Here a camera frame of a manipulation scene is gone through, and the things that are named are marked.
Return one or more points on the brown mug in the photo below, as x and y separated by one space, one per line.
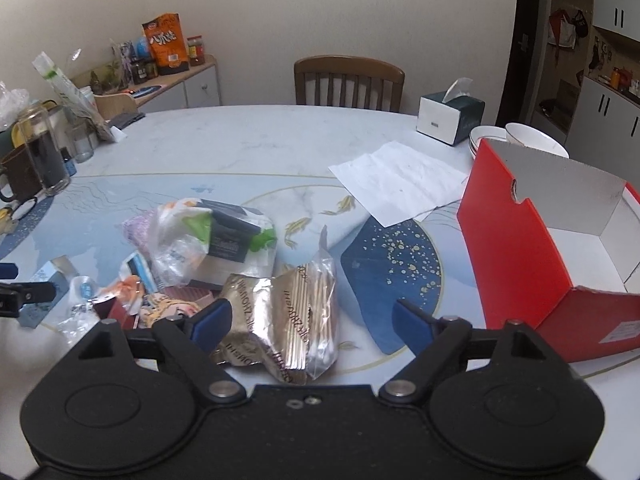
17 175

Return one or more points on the white bowl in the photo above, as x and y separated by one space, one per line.
535 140
482 137

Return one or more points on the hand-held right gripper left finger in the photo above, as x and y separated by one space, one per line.
212 321

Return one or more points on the hanging red white bag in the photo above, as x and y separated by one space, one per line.
565 27

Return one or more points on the orange bottle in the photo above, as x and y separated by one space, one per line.
615 77

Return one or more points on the green white plastic packet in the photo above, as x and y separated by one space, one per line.
65 90

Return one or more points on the white green tissue box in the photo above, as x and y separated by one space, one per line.
440 120

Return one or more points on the red lid jar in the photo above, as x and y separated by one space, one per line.
196 52

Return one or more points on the orange snack bag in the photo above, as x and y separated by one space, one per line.
165 45

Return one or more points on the small blue bottle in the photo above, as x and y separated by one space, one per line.
69 165

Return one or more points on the purple snack packet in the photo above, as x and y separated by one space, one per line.
137 232

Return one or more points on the red cardboard box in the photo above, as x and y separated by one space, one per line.
500 240

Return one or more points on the illustrated card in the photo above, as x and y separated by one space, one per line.
165 310

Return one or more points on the brown wooden chair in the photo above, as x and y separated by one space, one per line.
350 66

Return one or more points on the crumpled clear plastic bag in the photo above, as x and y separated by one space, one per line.
12 102

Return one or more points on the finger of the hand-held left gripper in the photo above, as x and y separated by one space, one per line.
30 295
7 270

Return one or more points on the clear bag of wooden sticks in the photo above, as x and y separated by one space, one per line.
315 310

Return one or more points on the tall glass jar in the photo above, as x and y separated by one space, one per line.
45 155

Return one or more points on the pink box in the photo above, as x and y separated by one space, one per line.
190 292

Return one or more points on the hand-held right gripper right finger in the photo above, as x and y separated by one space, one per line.
412 321

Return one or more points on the white green plastic bag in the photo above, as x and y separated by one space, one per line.
175 250

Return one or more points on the small light blue box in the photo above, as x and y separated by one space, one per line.
52 270

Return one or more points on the blue dish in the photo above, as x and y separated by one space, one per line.
147 91

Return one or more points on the gold foil packet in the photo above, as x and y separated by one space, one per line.
250 305

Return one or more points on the white floor cabinet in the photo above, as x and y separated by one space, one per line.
615 125

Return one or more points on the small clear glass jar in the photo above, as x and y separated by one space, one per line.
80 142

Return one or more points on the small silver blue-label packet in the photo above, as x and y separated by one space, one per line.
80 292

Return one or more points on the white blue patterned desktop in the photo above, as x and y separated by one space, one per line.
225 150

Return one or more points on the dark glass jar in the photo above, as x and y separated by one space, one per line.
138 71

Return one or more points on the small black box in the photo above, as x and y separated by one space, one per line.
230 240

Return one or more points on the white paper napkin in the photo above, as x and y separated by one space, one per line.
400 180

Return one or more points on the white wooden sideboard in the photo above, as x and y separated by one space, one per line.
200 87

